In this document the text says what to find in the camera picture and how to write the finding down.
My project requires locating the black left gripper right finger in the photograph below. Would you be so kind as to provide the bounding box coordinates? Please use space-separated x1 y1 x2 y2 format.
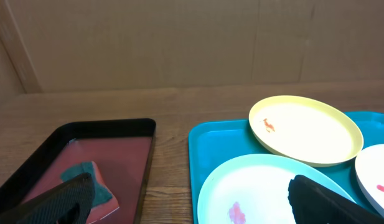
288 175 384 224

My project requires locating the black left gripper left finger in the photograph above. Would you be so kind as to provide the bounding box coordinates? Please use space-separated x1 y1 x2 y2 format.
0 173 95 224

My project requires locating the light blue plate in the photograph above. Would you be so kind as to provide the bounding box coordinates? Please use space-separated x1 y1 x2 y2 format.
195 154 351 223

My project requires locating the yellow plate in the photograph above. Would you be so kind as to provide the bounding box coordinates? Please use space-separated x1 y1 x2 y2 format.
248 95 364 167

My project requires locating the black tray with red water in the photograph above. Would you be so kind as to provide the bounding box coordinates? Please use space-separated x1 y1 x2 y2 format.
0 118 156 224

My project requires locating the teal plastic tray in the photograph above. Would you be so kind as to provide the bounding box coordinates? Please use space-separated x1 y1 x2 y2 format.
189 111 384 224

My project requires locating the white plate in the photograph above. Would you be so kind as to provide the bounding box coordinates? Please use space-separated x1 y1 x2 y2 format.
355 144 384 218

